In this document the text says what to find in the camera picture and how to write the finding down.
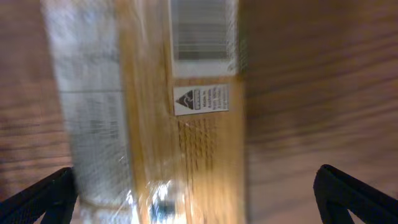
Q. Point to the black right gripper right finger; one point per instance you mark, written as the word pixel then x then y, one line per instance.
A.
pixel 338 195

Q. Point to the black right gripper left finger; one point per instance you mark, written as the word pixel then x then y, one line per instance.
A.
pixel 51 199

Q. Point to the orange cracker packet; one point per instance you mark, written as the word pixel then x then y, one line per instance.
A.
pixel 152 100

